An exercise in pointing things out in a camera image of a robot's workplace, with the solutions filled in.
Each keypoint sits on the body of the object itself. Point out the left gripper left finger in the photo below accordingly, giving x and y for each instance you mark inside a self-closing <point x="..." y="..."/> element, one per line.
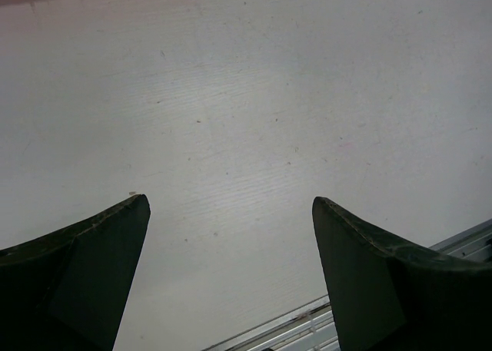
<point x="67" y="290"/>

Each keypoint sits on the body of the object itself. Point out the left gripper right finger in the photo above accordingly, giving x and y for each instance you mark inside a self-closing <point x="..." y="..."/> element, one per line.
<point x="388" y="293"/>

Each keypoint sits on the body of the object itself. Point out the aluminium frame rail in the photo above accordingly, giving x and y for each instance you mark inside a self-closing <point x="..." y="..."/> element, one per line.
<point x="312" y="326"/>

